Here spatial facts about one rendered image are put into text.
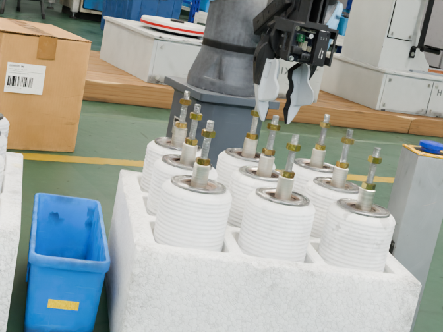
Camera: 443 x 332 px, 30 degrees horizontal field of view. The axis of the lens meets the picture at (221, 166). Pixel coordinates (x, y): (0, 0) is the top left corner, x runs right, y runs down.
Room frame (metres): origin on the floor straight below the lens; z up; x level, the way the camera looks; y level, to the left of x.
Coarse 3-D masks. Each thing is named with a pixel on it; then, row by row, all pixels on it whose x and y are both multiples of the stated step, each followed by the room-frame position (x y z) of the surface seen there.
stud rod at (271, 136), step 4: (276, 116) 1.21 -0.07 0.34; (272, 120) 1.21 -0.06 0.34; (276, 120) 1.21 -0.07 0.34; (276, 124) 1.21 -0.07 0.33; (272, 132) 1.21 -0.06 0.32; (268, 136) 1.21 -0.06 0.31; (272, 136) 1.21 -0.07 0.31; (268, 140) 1.21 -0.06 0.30; (272, 140) 1.21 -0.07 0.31; (268, 144) 1.21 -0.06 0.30; (272, 144) 1.21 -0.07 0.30; (268, 148) 1.21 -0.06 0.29; (268, 156) 1.21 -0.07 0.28
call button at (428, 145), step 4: (420, 140) 1.35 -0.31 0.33; (424, 140) 1.35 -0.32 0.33; (428, 140) 1.36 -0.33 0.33; (420, 144) 1.34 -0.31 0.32; (424, 144) 1.33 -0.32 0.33; (428, 144) 1.33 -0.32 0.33; (432, 144) 1.33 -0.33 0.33; (436, 144) 1.33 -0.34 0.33; (440, 144) 1.34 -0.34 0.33; (424, 148) 1.34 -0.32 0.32; (428, 148) 1.33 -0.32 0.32; (432, 148) 1.33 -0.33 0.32; (436, 148) 1.33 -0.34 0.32; (440, 148) 1.33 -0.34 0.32; (432, 152) 1.33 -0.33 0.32; (436, 152) 1.33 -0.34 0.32
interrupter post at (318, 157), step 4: (312, 152) 1.35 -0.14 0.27; (316, 152) 1.34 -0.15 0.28; (320, 152) 1.34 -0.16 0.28; (324, 152) 1.34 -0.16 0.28; (312, 156) 1.35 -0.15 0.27; (316, 156) 1.34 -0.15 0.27; (320, 156) 1.34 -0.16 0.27; (324, 156) 1.35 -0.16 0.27; (312, 160) 1.34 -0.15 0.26; (316, 160) 1.34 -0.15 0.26; (320, 160) 1.34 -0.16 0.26; (312, 164) 1.34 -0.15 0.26; (316, 164) 1.34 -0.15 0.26; (320, 164) 1.34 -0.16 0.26; (320, 168) 1.34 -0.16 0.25
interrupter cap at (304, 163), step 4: (296, 160) 1.35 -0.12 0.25; (300, 160) 1.37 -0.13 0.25; (304, 160) 1.37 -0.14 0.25; (308, 160) 1.38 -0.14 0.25; (296, 164) 1.34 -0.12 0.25; (300, 164) 1.33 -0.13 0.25; (304, 164) 1.34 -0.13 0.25; (308, 164) 1.36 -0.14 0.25; (324, 164) 1.37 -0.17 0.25; (328, 164) 1.38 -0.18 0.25; (308, 168) 1.32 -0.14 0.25; (312, 168) 1.32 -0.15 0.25; (316, 168) 1.32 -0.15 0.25; (324, 168) 1.35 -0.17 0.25; (328, 168) 1.35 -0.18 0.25; (332, 168) 1.35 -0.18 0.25; (320, 172) 1.31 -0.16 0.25; (324, 172) 1.32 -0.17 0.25; (328, 172) 1.32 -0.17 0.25; (332, 172) 1.32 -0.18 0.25
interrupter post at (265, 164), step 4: (260, 156) 1.21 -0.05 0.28; (264, 156) 1.20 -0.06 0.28; (272, 156) 1.21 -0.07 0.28; (260, 160) 1.21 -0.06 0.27; (264, 160) 1.20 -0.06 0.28; (268, 160) 1.20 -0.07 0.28; (272, 160) 1.20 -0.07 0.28; (260, 164) 1.20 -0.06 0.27; (264, 164) 1.20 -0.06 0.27; (268, 164) 1.20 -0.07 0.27; (272, 164) 1.21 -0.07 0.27; (260, 168) 1.20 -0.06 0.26; (264, 168) 1.20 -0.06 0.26; (268, 168) 1.20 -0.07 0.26; (256, 172) 1.21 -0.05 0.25; (260, 172) 1.20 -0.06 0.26; (264, 172) 1.20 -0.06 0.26; (268, 172) 1.20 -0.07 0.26; (264, 176) 1.20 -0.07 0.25; (268, 176) 1.20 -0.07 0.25
